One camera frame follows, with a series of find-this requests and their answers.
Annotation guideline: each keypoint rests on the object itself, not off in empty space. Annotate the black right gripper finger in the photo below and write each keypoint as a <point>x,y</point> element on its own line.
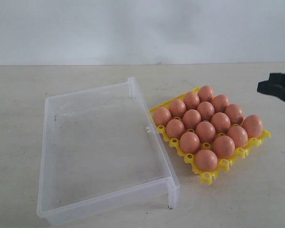
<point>274,86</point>

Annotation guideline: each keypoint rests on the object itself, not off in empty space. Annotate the brown egg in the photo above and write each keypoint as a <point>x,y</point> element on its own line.
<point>253,125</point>
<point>223,147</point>
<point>206,160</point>
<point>177,108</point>
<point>235,113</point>
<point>162,116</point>
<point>238,135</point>

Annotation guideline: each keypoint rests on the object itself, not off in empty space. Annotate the brown egg third row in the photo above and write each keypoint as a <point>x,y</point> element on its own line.
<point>220,103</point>

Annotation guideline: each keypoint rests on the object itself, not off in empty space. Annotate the brown egg second row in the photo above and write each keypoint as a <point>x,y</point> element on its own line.
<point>191,119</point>
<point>221,122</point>
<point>206,110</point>

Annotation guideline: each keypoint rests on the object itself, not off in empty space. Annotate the brown egg fourth row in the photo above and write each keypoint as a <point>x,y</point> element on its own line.
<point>190,143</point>
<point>206,94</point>

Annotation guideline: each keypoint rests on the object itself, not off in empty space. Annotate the brown egg fifth row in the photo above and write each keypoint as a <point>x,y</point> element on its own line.
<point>206,132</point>
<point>175,129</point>
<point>191,100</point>

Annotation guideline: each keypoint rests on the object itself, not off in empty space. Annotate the yellow plastic egg tray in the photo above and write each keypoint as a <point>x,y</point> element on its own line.
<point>189,158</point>

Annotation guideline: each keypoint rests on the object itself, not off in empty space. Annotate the clear plastic tray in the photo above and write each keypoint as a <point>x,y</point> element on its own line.
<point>101,151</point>

